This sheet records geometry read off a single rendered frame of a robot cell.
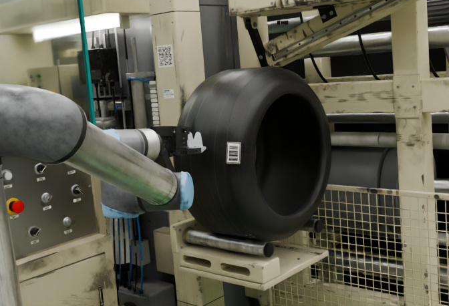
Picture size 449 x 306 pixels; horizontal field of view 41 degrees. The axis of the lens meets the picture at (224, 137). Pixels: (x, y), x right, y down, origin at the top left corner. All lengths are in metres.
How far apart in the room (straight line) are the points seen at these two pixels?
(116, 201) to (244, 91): 0.53
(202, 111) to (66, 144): 0.87
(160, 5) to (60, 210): 0.78
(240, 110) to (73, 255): 0.79
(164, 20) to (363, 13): 0.66
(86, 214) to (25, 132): 1.26
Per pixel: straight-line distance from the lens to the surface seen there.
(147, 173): 1.28
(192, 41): 2.12
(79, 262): 2.16
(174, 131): 1.65
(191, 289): 2.24
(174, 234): 2.05
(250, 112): 1.75
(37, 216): 2.10
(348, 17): 2.13
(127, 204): 1.49
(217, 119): 1.76
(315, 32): 2.19
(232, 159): 1.71
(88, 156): 1.09
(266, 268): 1.87
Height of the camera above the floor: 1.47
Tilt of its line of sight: 7 degrees down
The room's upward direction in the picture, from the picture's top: 5 degrees counter-clockwise
